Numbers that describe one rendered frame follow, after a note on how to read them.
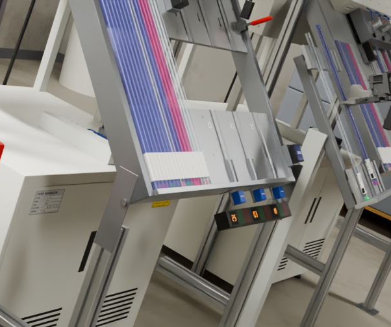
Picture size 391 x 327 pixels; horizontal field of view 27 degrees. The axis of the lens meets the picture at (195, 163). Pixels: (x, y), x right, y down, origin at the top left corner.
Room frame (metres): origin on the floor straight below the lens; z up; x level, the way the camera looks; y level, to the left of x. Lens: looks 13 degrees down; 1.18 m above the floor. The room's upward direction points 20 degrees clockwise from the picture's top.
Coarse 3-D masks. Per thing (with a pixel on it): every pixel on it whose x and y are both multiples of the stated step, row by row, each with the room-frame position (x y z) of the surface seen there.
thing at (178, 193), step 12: (252, 180) 1.94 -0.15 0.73; (264, 180) 2.00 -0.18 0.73; (276, 180) 2.06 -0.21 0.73; (288, 180) 2.12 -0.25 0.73; (156, 192) 1.58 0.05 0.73; (168, 192) 1.61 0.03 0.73; (180, 192) 1.65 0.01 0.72; (192, 192) 1.71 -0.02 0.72; (204, 192) 1.78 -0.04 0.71; (216, 192) 1.85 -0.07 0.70
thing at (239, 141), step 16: (192, 112) 1.88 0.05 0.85; (208, 112) 1.95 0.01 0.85; (224, 112) 2.02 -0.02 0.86; (240, 112) 2.09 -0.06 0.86; (256, 112) 2.17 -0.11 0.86; (208, 128) 1.91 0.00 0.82; (224, 128) 1.98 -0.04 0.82; (240, 128) 2.05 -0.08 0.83; (256, 128) 2.13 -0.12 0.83; (208, 144) 1.88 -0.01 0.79; (224, 144) 1.94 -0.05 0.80; (240, 144) 2.02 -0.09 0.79; (256, 144) 2.09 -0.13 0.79; (272, 144) 2.18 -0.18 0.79; (208, 160) 1.85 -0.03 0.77; (224, 160) 1.91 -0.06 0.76; (240, 160) 1.98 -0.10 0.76; (256, 160) 2.06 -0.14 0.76; (272, 160) 2.12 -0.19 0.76; (224, 176) 1.88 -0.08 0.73; (240, 176) 1.95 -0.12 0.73; (256, 176) 2.01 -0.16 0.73; (272, 176) 2.09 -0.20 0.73
